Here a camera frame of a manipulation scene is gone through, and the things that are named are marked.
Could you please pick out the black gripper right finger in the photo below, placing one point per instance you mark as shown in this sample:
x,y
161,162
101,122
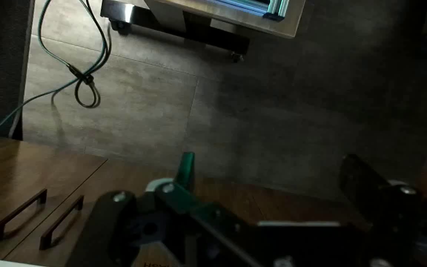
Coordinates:
x,y
396,222

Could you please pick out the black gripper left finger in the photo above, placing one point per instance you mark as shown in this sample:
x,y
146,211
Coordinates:
x,y
104,227

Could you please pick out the white cabinet door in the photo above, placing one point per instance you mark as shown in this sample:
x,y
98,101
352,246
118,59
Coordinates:
x,y
100,182

